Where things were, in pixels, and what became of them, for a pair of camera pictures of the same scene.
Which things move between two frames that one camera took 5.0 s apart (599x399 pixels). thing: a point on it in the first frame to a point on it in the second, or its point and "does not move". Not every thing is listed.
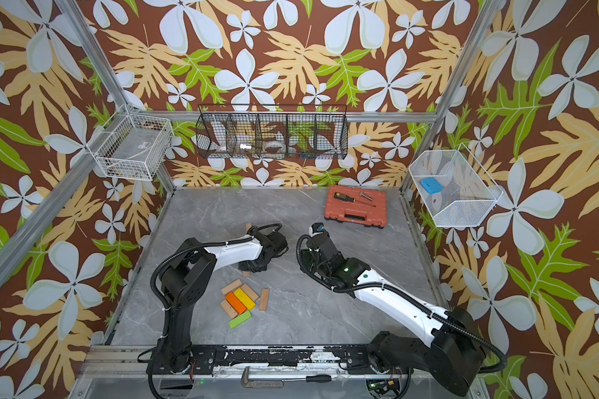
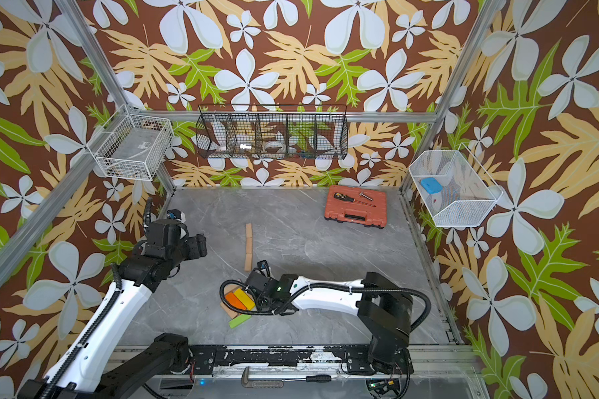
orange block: x=236 y=302 does not move
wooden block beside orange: x=229 y=310 does not move
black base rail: x=353 y=359 does not move
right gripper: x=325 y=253 to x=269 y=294
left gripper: x=261 y=270 to x=199 y=246
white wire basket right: x=453 y=188 does not move
